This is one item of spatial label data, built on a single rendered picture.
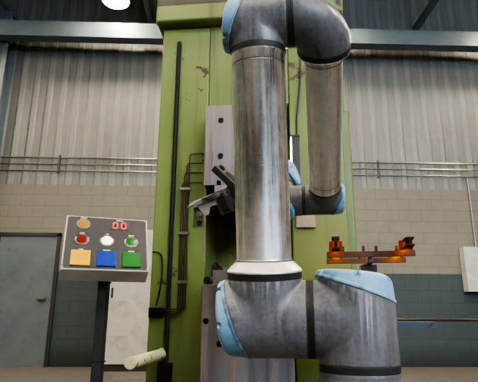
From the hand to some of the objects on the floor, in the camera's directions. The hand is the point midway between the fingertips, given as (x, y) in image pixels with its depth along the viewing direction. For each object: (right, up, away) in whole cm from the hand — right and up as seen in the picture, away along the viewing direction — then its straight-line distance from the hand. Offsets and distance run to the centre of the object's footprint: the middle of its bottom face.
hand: (196, 201), depth 160 cm
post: (-43, -124, +14) cm, 132 cm away
